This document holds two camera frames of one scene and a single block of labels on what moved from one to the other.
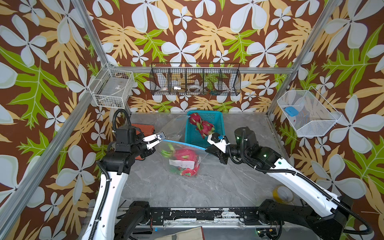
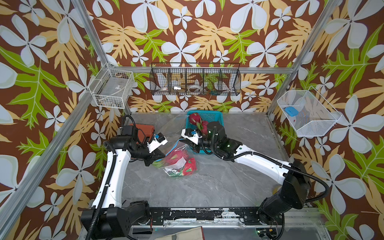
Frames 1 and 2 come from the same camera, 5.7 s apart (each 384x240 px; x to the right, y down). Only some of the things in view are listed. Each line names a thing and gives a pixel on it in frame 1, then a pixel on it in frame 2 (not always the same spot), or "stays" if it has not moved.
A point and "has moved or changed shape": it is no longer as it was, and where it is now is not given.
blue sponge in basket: [291, 111] stays
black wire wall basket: [195, 79] stays
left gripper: [146, 152] → [153, 156]
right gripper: [221, 155] → [195, 147]
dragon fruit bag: [187, 172] → [190, 167]
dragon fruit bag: [195, 119] stays
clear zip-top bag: [182, 159] has moved or changed shape
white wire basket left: [112, 87] stays
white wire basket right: [309, 114] stays
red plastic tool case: [147, 129] stays
